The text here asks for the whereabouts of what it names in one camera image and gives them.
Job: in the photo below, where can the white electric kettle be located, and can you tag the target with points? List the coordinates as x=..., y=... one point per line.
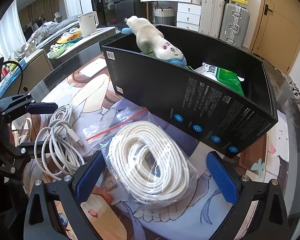
x=88, y=23

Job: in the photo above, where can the grey side cabinet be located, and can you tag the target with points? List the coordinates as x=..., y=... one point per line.
x=37, y=66

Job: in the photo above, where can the wooden door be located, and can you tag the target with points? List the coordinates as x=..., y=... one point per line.
x=277, y=34

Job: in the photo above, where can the green wet wipes pack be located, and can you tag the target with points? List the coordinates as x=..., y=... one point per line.
x=223, y=76

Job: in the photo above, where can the white plush doll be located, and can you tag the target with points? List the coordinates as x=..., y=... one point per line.
x=151, y=41

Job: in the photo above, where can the black refrigerator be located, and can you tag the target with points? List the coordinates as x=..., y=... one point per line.
x=124, y=9

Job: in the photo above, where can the white suitcase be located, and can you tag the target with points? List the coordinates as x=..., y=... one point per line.
x=211, y=17

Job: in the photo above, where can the black glass cabinet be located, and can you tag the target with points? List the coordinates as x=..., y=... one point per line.
x=105, y=12

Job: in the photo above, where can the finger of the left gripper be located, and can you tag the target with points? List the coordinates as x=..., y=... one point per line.
x=25, y=153
x=25, y=103

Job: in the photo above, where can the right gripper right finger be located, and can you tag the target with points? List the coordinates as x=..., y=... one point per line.
x=269, y=220

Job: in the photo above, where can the white drawer desk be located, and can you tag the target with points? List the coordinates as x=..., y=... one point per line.
x=188, y=12

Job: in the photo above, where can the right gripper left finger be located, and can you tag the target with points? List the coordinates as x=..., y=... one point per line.
x=42, y=220

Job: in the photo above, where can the black cardboard box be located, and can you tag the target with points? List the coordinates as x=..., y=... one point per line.
x=209, y=111

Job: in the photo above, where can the woven laundry basket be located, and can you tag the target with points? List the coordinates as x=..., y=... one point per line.
x=164, y=16

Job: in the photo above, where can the silver suitcase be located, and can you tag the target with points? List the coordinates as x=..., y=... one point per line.
x=234, y=24

